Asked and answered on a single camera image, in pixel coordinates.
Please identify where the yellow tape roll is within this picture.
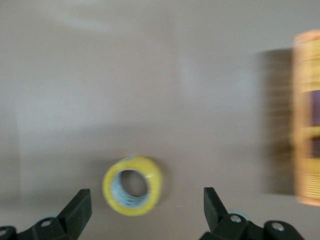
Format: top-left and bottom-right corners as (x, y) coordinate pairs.
(101, 154), (165, 217)

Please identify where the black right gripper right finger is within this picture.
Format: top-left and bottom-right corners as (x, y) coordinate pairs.
(200, 187), (306, 240)

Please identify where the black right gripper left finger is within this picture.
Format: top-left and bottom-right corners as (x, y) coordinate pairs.
(0, 188), (93, 240)

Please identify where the brown table cover cloth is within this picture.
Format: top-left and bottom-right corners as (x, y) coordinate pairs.
(0, 0), (320, 240)

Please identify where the yellow orange-rimmed wicker basket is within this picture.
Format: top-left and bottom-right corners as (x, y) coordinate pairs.
(289, 29), (320, 207)

